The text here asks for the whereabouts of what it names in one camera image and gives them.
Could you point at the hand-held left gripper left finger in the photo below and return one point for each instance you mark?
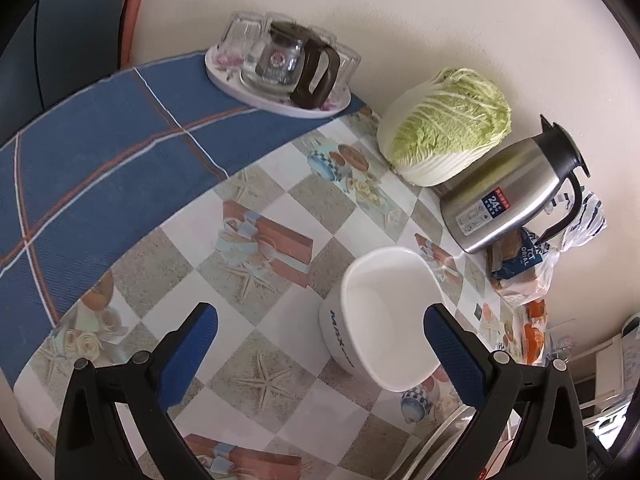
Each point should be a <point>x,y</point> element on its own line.
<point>190,350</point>

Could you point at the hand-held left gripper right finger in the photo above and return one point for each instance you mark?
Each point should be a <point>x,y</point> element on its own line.
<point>452,355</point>

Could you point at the large stainless steel bowl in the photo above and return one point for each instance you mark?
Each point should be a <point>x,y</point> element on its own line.
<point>451,422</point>

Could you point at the white square bowl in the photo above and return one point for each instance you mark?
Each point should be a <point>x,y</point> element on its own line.
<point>385,310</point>

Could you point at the orange snack packet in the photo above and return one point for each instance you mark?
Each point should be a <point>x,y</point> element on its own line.
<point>537,308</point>
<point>533,341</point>

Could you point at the checkered printed oilcloth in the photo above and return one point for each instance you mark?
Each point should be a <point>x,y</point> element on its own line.
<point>280,350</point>

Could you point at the clear plastic cup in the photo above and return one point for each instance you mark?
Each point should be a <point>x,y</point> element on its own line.
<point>562,344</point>

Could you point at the bagged bread loaf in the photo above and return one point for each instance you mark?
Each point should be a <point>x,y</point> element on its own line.
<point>520,265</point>

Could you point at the stainless steel thermos jug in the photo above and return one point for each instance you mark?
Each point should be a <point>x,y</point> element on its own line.
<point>505,195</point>

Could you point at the blue plaid tablecloth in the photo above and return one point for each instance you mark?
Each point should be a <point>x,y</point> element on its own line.
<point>100,160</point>

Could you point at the napa cabbage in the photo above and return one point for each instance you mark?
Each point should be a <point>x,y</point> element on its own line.
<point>445,125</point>

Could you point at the white oval tray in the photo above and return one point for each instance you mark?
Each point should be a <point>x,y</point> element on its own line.
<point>280,102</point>

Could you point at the clear drinking glass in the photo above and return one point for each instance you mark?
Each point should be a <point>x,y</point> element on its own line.
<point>240,35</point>
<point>324,35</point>
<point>350,62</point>
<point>277,19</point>

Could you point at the salmon pink pipe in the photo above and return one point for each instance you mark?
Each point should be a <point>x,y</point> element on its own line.
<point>132,15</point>

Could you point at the dark blue panel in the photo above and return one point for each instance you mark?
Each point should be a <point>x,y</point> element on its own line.
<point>65,25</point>

